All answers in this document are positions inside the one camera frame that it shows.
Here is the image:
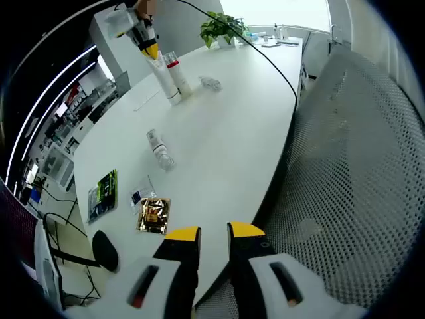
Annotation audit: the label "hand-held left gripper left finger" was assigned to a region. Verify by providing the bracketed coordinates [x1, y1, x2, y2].
[64, 226, 203, 319]

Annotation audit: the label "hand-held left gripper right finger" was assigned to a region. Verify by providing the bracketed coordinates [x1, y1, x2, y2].
[226, 221, 366, 319]

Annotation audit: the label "white skincare tube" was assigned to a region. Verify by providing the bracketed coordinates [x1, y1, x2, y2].
[147, 54, 183, 107]

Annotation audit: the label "white skincare bottle red ring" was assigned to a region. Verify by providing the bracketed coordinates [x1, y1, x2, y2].
[163, 51, 193, 98]

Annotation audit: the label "gold foil skincare sachet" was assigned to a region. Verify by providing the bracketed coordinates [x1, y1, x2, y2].
[135, 198, 172, 235]

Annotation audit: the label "small clear skincare bottle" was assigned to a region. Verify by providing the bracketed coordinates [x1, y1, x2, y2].
[198, 75, 222, 92]

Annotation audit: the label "clear skincare sachet blue label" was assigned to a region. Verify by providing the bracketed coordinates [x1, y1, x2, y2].
[128, 175, 157, 213]

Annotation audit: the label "green black skincare sachet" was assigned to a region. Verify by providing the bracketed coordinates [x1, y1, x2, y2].
[87, 168, 120, 224]

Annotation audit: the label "white skincare bottle clear cap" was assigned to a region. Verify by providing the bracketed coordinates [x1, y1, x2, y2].
[146, 128, 176, 171]

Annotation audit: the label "green potted plant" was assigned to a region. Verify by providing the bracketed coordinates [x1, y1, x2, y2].
[199, 11, 250, 49]

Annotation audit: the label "black chair armrest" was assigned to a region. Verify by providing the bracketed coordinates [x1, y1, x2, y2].
[92, 230, 120, 273]

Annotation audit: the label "grey mesh office chair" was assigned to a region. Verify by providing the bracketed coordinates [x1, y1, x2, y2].
[194, 45, 425, 319]

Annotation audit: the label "background office desks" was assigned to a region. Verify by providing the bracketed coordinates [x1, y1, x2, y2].
[19, 79, 120, 200]

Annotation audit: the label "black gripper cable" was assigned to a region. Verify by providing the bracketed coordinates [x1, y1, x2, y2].
[179, 0, 298, 109]

